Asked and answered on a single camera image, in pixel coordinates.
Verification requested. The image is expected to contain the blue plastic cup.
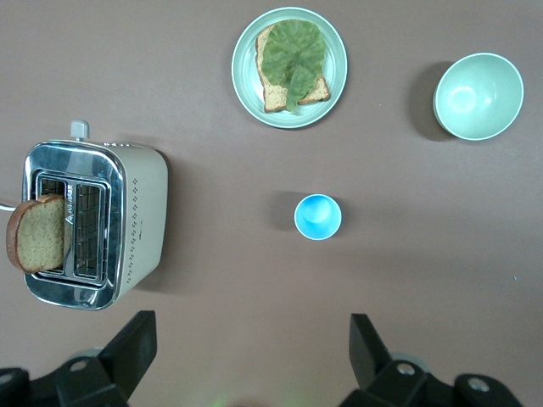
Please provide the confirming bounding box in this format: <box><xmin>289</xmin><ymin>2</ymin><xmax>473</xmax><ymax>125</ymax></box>
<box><xmin>294</xmin><ymin>193</ymin><xmax>343</xmax><ymax>242</ymax></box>

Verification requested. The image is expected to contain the toasted square bread slice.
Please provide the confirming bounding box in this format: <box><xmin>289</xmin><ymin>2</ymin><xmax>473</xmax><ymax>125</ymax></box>
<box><xmin>255</xmin><ymin>23</ymin><xmax>332</xmax><ymax>114</ymax></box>

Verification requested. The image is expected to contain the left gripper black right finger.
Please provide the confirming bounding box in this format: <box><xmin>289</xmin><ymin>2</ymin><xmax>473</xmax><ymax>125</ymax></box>
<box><xmin>339</xmin><ymin>313</ymin><xmax>523</xmax><ymax>407</ymax></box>

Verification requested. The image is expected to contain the pale green bowl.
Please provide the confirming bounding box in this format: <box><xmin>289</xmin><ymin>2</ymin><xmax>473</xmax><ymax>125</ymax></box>
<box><xmin>432</xmin><ymin>52</ymin><xmax>525</xmax><ymax>142</ymax></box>

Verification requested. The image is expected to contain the cream and chrome toaster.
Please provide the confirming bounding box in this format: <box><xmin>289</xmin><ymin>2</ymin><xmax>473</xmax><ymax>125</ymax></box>
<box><xmin>21</xmin><ymin>120</ymin><xmax>170</xmax><ymax>312</ymax></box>

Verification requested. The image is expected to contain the bread slice with brown crust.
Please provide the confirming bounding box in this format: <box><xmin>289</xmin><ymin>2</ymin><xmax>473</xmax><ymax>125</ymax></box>
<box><xmin>5</xmin><ymin>193</ymin><xmax>72</xmax><ymax>274</ymax></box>

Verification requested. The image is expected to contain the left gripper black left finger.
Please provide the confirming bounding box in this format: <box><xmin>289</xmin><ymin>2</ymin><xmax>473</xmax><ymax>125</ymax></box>
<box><xmin>0</xmin><ymin>310</ymin><xmax>158</xmax><ymax>407</ymax></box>

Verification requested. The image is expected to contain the brown table cover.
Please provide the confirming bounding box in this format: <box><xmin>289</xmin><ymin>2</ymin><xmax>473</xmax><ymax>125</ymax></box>
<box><xmin>0</xmin><ymin>0</ymin><xmax>543</xmax><ymax>407</ymax></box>

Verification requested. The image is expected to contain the pale green round plate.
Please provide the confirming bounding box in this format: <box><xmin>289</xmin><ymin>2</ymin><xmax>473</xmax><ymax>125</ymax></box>
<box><xmin>231</xmin><ymin>6</ymin><xmax>349</xmax><ymax>130</ymax></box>

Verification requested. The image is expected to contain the green lettuce leaf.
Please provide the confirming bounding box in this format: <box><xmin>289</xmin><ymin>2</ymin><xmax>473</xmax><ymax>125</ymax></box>
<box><xmin>261</xmin><ymin>19</ymin><xmax>328</xmax><ymax>114</ymax></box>

